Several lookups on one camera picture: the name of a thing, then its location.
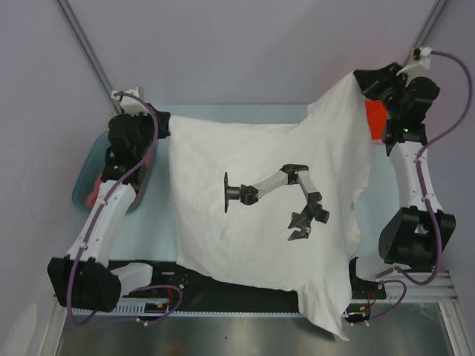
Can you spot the white printed t shirt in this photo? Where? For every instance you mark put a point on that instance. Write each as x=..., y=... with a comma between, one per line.
x=250, y=244

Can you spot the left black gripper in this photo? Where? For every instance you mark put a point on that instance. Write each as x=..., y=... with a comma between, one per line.
x=163, y=123

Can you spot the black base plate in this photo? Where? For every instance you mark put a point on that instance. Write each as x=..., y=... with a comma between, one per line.
x=198, y=288

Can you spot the folded orange t shirt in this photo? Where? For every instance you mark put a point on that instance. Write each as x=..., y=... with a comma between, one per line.
x=376, y=118

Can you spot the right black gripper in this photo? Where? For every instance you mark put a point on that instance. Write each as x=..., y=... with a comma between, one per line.
x=371, y=81

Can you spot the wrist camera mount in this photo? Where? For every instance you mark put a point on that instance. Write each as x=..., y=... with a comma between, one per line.
x=419, y=60
x=131, y=103

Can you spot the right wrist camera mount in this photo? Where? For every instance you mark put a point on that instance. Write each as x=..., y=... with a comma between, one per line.
x=419, y=60

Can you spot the right aluminium frame post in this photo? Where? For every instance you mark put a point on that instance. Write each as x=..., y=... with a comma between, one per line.
x=432, y=19

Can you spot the left aluminium frame post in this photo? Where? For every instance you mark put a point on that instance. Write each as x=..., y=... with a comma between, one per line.
x=82, y=41

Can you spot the pink t shirt in basket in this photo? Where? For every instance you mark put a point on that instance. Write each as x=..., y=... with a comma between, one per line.
x=92, y=194

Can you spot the grey slotted cable duct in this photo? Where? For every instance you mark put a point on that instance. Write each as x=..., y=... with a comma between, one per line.
x=149, y=309

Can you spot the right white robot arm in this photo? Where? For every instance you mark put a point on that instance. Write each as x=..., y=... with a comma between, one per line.
x=412, y=242

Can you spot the blue plastic basket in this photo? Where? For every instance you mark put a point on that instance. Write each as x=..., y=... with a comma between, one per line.
x=92, y=168

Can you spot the aluminium frame post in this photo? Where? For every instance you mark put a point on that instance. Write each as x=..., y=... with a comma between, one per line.
x=432, y=19
x=82, y=41

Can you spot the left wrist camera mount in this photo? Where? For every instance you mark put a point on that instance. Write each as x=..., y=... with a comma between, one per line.
x=131, y=103

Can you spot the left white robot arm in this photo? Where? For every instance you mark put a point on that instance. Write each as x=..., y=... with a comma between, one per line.
x=83, y=278

